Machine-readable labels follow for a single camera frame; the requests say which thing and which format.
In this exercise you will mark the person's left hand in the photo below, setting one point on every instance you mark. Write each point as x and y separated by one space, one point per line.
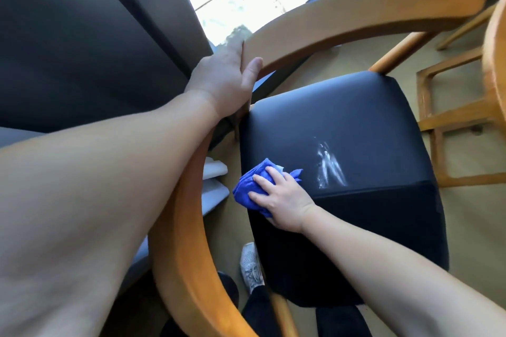
219 80

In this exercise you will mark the person's right hand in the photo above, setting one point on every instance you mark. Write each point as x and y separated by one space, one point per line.
286 204

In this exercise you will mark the person's left thumb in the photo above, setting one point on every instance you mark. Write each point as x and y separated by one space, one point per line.
253 72

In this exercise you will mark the person's right fingers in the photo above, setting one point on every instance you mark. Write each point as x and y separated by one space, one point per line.
264 186

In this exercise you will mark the blue cleaning cloth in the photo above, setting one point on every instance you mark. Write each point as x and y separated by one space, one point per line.
245 190

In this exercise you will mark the wooden chair with black seat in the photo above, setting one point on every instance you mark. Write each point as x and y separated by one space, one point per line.
355 131

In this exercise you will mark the person's left forearm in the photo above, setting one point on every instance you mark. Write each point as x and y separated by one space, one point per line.
99 190

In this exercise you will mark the person's right forearm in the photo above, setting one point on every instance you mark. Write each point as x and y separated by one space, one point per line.
395 281

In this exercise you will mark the grey white sneaker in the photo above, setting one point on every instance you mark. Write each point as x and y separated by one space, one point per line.
251 267

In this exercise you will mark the dark grey panel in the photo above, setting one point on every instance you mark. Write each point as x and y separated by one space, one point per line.
87 32

